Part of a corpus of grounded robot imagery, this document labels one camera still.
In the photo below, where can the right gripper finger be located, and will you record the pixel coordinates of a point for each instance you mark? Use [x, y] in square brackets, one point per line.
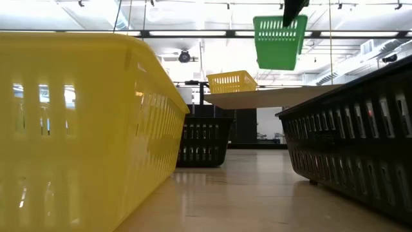
[294, 11]

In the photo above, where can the green plastic basket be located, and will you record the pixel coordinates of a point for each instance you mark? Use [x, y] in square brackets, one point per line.
[277, 51]

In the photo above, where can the yellow plastic basket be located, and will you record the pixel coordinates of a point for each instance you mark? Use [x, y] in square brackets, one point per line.
[80, 129]
[231, 83]

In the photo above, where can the black plastic basket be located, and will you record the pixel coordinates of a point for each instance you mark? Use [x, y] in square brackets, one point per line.
[354, 145]
[202, 141]

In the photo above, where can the wooden shelf with black legs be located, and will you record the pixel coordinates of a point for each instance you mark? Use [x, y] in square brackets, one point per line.
[257, 100]

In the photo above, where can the black overhead crossbar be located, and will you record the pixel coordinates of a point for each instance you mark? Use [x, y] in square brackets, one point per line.
[230, 33]

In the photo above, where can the black wall camera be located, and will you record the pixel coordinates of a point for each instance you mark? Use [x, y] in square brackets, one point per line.
[390, 58]

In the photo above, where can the round black overhead camera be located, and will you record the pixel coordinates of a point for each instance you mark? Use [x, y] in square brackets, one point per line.
[184, 56]

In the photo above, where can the black aluminium table frame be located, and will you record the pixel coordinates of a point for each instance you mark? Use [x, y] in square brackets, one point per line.
[257, 146]

